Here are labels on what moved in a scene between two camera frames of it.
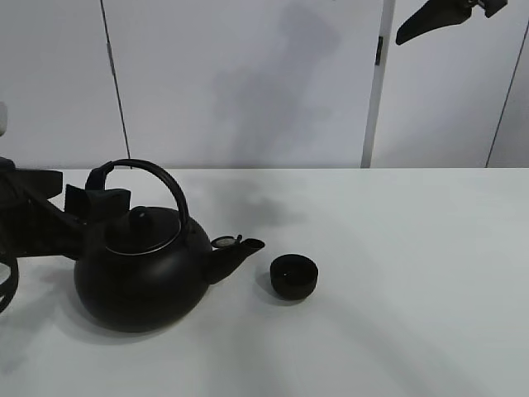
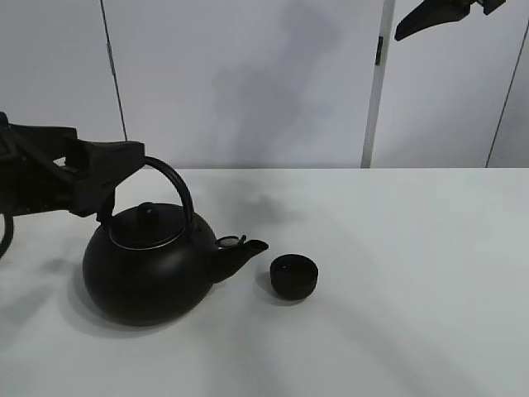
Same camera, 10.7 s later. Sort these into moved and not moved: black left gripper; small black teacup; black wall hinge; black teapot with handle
Moved: black teapot with handle; black left gripper
Not moved: small black teacup; black wall hinge
